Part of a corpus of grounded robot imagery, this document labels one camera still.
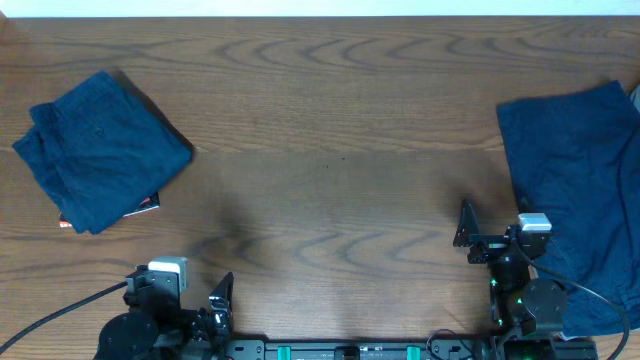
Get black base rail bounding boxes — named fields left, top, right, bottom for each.
left=219, top=331, right=599, bottom=360

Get folded black patterned garment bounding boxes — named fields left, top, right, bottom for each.
left=59, top=192, right=160, bottom=228

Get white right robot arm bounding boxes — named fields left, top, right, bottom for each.
left=453, top=199, right=567, bottom=359

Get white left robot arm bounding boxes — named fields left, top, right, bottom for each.
left=95, top=266, right=234, bottom=360

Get dark blue clothes pile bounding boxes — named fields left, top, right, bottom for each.
left=497, top=81, right=639, bottom=337

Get dark blue denim shorts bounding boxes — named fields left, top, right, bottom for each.
left=13, top=71, right=192, bottom=234

